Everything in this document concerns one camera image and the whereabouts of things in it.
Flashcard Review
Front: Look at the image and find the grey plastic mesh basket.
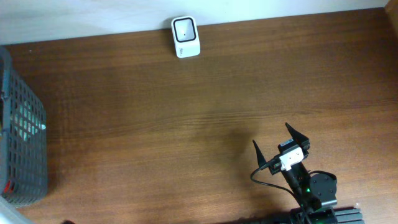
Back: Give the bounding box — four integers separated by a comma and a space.
1, 47, 49, 208

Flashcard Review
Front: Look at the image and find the black aluminium arm base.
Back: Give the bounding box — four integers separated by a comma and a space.
248, 207, 366, 224

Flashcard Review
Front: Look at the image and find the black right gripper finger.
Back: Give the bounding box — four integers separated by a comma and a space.
285, 123, 310, 148
252, 140, 267, 168

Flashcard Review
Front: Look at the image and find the black camera cable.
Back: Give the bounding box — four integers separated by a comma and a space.
250, 157, 307, 224

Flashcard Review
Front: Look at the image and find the white barcode scanner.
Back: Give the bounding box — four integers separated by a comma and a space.
170, 16, 201, 58

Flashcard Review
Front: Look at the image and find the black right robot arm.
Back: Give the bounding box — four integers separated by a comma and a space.
250, 123, 337, 223

